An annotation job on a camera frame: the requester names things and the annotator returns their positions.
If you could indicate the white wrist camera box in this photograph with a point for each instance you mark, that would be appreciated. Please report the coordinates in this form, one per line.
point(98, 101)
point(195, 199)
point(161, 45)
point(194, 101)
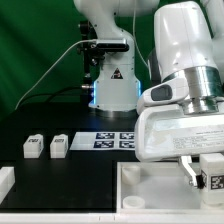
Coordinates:
point(168, 92)

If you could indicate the green backdrop curtain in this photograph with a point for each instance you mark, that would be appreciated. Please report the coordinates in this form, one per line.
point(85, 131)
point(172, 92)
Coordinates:
point(39, 40)

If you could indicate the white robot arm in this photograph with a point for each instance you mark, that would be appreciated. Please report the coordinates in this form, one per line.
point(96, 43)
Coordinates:
point(184, 48)

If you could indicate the white front table edge strip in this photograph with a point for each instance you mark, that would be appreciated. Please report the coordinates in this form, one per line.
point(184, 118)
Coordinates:
point(16, 218)

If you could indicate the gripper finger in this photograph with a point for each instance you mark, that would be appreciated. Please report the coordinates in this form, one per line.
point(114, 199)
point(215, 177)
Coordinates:
point(185, 162)

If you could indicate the white left obstacle block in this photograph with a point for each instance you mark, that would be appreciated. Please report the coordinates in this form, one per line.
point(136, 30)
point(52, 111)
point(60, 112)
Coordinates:
point(7, 180)

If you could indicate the white sheet with markers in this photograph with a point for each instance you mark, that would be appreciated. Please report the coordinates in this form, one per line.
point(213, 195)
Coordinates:
point(103, 141)

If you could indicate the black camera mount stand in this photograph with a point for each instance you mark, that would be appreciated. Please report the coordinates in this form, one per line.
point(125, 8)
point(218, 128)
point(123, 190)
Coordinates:
point(94, 54)

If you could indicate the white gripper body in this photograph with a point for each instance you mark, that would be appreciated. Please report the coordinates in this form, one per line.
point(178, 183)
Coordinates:
point(164, 132)

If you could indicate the white square table top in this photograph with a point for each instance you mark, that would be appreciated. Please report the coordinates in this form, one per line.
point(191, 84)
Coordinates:
point(158, 187)

